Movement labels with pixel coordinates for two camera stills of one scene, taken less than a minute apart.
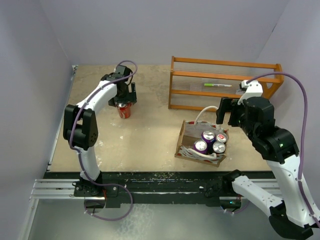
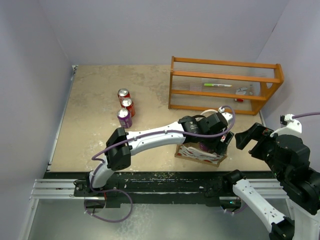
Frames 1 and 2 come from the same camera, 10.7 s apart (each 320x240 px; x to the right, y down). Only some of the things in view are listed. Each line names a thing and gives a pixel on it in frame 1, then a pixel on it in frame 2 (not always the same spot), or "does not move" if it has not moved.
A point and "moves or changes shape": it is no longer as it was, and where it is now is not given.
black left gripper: (130, 97) → (217, 146)
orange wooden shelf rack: (200, 84) does not move
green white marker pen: (217, 85) does not move
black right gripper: (226, 104) → (257, 131)
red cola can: (124, 109) moves or changes shape
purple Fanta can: (201, 146) moves or changes shape
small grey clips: (239, 91) does not move
